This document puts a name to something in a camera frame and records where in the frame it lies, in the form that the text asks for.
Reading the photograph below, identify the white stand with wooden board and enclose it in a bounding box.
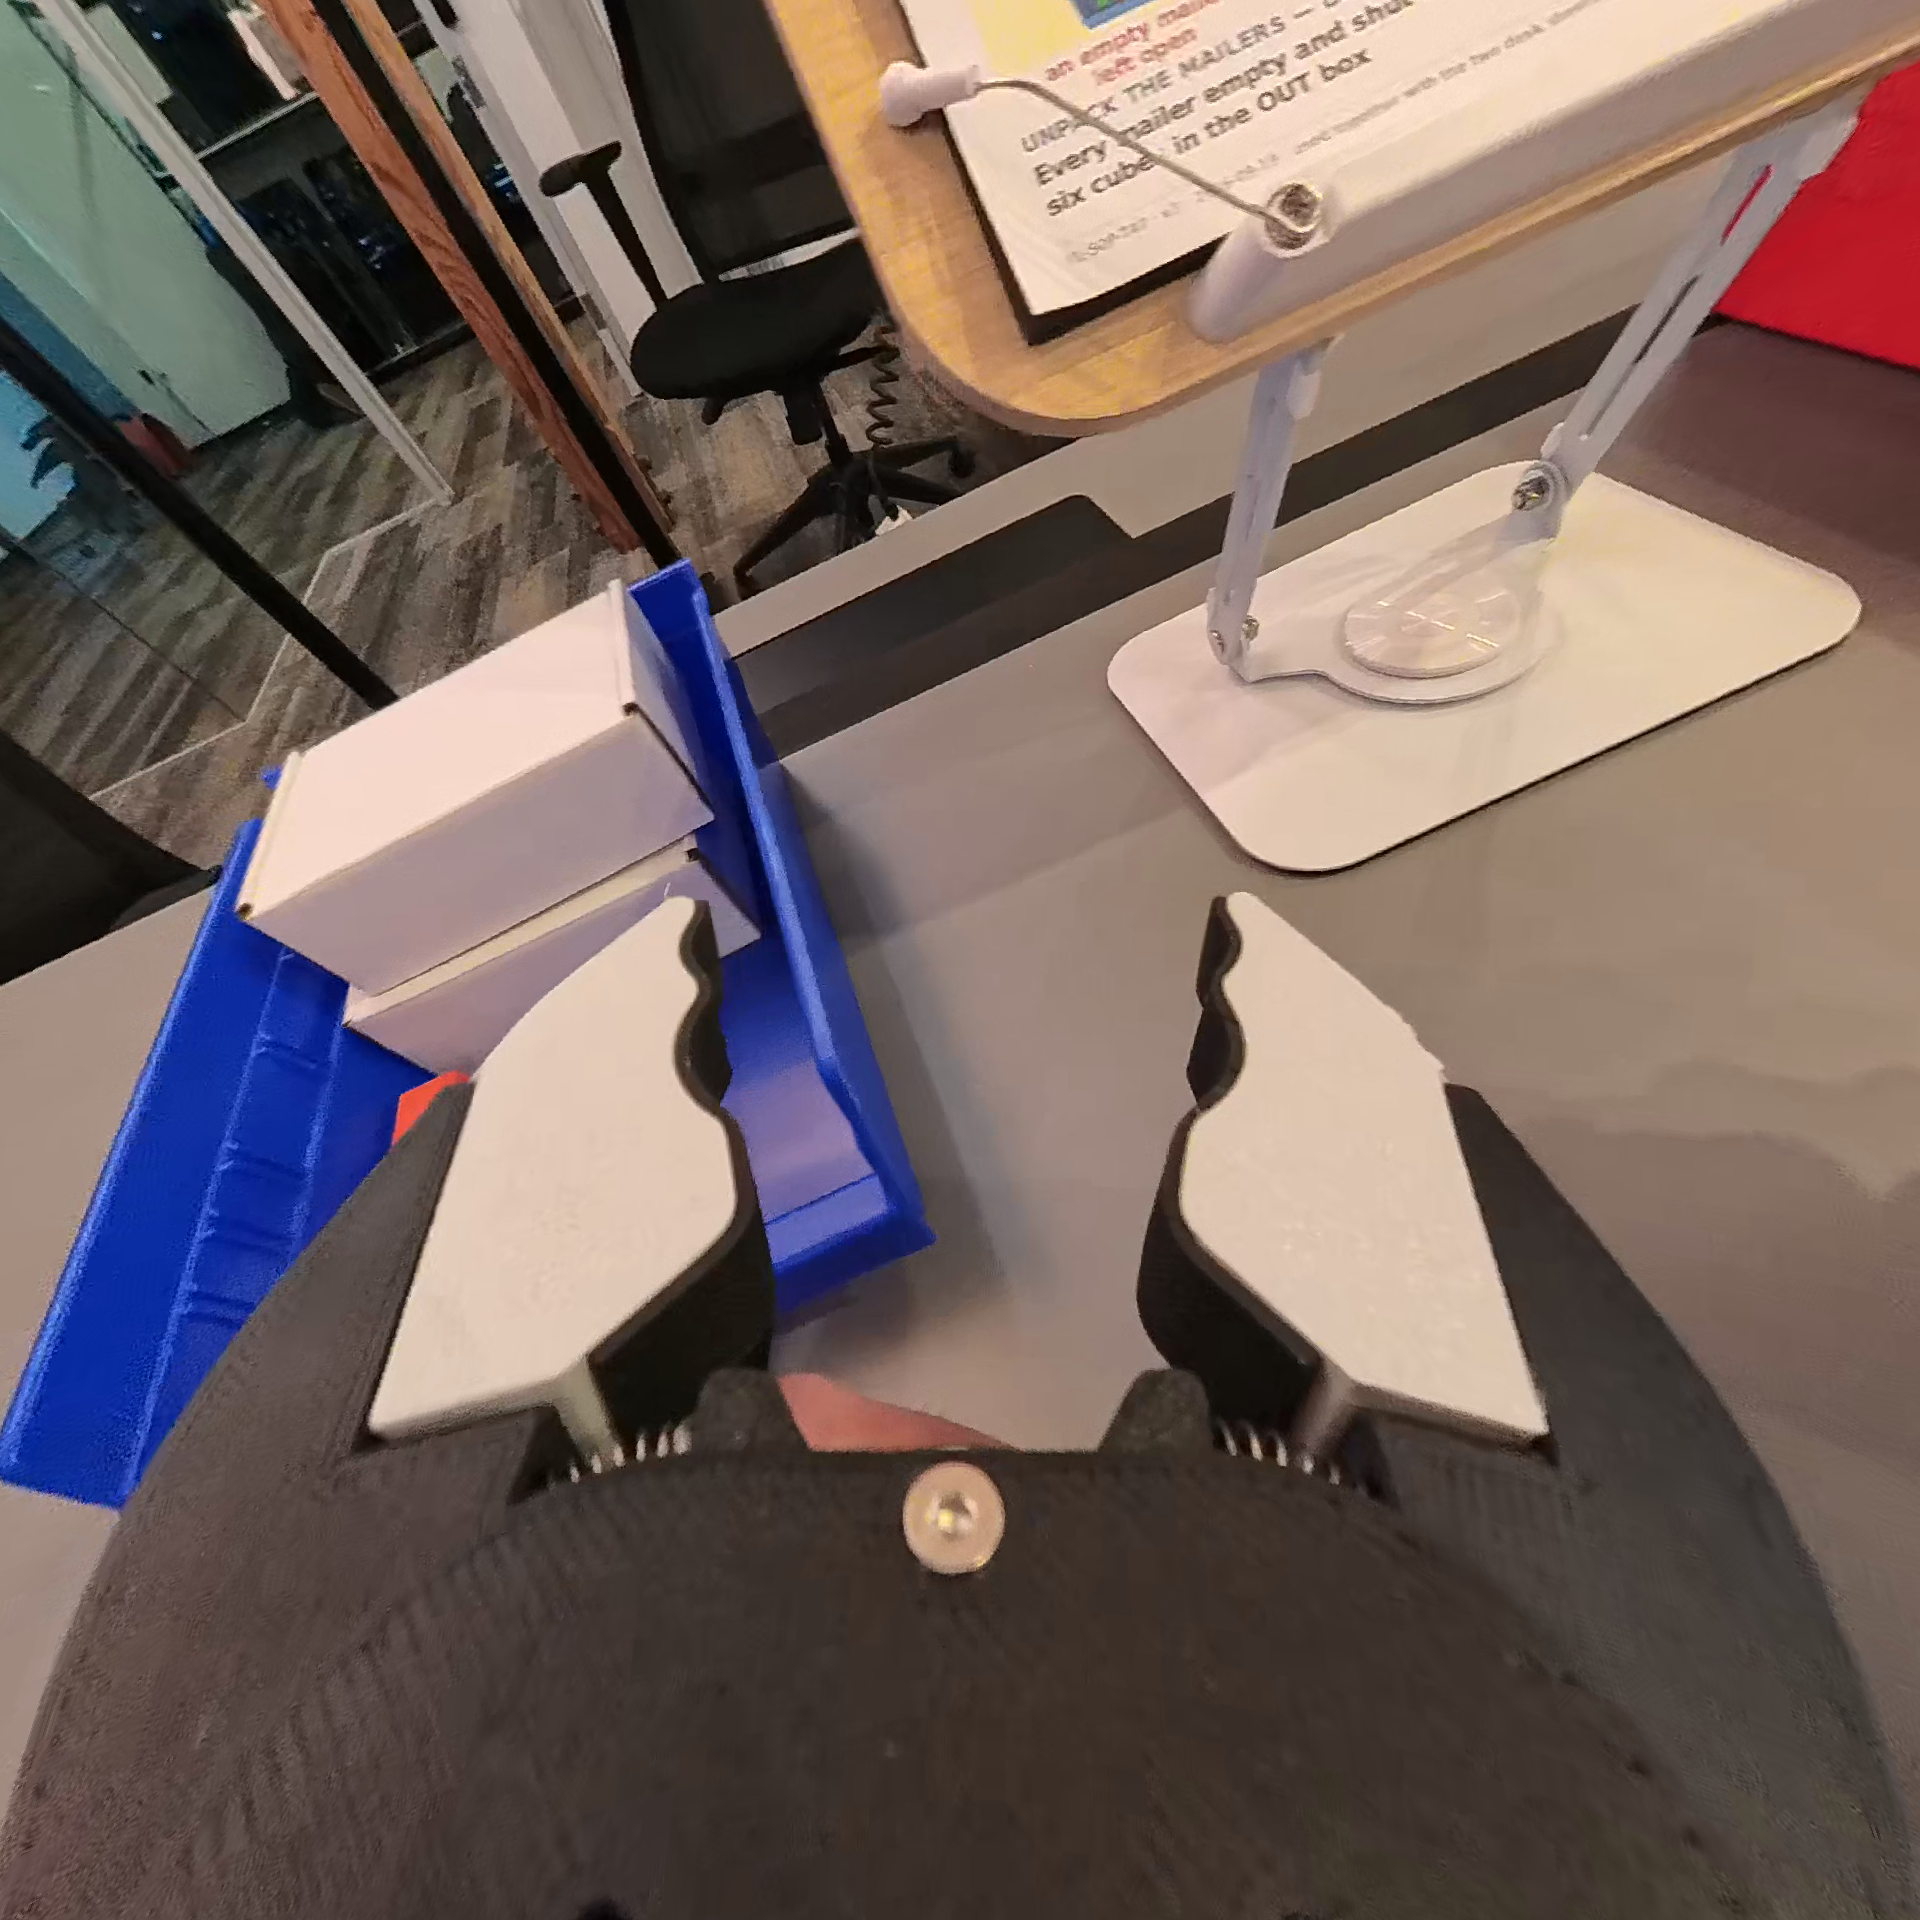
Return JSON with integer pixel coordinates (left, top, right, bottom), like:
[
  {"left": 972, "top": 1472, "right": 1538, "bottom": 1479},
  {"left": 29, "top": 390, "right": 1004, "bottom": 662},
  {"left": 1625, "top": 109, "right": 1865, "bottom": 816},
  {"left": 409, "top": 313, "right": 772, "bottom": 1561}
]
[{"left": 765, "top": 0, "right": 1920, "bottom": 873}]

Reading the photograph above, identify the dark chair back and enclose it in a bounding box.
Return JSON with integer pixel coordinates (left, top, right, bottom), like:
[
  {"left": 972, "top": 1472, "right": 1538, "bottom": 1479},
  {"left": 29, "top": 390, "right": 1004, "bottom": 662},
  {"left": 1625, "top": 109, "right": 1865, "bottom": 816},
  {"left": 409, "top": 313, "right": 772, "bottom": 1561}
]
[{"left": 0, "top": 730, "right": 215, "bottom": 987}]

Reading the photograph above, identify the black office chair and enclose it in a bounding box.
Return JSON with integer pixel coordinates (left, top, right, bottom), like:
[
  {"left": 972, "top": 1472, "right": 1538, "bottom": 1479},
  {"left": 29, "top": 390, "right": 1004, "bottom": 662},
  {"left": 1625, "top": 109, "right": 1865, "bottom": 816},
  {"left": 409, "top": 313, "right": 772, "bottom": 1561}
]
[{"left": 540, "top": 0, "right": 978, "bottom": 594}]

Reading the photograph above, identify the white cardboard box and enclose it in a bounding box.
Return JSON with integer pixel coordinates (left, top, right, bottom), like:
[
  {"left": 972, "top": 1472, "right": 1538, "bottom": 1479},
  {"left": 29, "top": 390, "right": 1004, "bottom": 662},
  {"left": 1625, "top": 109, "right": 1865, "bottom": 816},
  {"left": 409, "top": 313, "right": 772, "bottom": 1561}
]
[
  {"left": 346, "top": 846, "right": 765, "bottom": 1074},
  {"left": 236, "top": 579, "right": 715, "bottom": 994}
]

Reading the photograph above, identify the wooden post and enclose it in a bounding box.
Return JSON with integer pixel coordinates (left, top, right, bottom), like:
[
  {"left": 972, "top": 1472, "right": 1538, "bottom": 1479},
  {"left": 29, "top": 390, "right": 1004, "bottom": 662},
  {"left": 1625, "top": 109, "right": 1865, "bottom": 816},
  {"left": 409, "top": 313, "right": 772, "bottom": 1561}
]
[{"left": 262, "top": 0, "right": 684, "bottom": 570}]

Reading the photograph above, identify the blue plastic bin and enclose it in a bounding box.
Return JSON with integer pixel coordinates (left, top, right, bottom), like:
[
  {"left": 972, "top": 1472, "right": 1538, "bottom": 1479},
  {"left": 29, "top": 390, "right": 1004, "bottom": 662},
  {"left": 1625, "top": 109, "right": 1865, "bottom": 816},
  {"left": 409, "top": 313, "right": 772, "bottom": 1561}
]
[{"left": 0, "top": 562, "right": 935, "bottom": 1510}]

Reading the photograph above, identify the black desk cable flap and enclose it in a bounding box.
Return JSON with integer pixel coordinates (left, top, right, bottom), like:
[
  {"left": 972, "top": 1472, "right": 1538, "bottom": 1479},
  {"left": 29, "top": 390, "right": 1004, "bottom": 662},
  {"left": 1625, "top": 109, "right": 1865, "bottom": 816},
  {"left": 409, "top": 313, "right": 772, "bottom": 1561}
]
[{"left": 716, "top": 495, "right": 1136, "bottom": 724}]

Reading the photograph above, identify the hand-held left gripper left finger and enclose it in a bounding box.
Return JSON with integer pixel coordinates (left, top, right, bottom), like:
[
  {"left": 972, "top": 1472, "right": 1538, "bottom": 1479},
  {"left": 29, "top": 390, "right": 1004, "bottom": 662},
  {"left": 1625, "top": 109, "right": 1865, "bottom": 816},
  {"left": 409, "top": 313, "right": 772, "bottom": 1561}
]
[{"left": 367, "top": 896, "right": 780, "bottom": 1468}]

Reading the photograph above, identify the white pin on wire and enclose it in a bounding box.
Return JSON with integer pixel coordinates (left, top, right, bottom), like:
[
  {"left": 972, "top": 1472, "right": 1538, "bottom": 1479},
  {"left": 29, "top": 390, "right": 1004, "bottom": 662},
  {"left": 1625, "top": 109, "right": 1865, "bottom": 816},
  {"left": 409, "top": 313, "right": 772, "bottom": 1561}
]
[{"left": 877, "top": 59, "right": 1331, "bottom": 249}]

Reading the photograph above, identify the red container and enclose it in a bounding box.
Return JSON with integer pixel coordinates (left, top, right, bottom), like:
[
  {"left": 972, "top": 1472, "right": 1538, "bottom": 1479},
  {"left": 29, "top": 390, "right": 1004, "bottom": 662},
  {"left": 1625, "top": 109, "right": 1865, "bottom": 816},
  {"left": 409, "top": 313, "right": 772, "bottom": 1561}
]
[{"left": 1715, "top": 67, "right": 1920, "bottom": 372}]

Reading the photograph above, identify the printed instruction sheet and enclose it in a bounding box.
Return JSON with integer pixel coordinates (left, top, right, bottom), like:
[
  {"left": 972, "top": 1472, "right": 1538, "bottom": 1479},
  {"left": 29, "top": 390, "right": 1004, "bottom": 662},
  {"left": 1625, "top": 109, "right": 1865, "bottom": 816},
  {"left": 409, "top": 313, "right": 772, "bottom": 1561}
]
[{"left": 902, "top": 0, "right": 1803, "bottom": 350}]

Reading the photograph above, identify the black metal partition frame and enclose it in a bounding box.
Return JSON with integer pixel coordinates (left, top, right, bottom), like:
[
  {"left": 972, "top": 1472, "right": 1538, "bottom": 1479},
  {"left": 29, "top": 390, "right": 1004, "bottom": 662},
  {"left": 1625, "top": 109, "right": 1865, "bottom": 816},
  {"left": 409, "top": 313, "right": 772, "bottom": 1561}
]
[{"left": 0, "top": 315, "right": 400, "bottom": 710}]

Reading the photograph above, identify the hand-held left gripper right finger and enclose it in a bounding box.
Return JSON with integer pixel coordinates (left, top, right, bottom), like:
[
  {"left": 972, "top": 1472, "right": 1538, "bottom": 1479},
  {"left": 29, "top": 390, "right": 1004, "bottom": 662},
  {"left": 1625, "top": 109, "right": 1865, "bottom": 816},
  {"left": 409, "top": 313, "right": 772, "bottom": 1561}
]
[{"left": 1136, "top": 893, "right": 1552, "bottom": 1479}]

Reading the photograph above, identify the person's left hand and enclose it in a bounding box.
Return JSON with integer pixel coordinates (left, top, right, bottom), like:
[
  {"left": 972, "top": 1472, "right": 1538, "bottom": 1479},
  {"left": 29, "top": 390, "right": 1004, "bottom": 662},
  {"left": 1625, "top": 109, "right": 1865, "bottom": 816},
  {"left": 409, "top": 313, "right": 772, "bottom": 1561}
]
[{"left": 778, "top": 1372, "right": 1014, "bottom": 1454}]

